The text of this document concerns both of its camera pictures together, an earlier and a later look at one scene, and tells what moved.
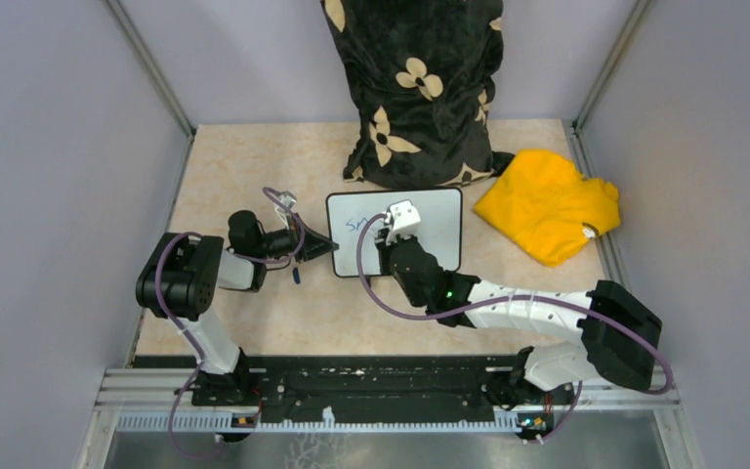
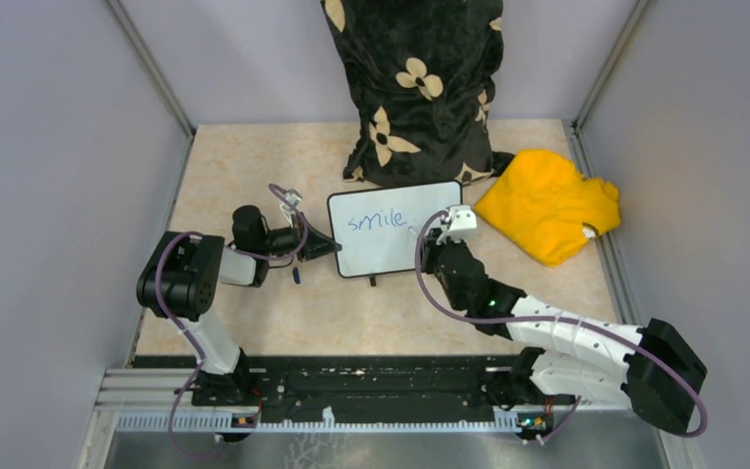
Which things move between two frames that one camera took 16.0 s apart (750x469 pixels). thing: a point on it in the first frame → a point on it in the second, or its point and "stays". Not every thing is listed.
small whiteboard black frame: x=439 y=229 stays
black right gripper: x=385 y=251 → x=432 y=248
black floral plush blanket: x=423 y=75 stays
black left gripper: x=314 y=244 stays
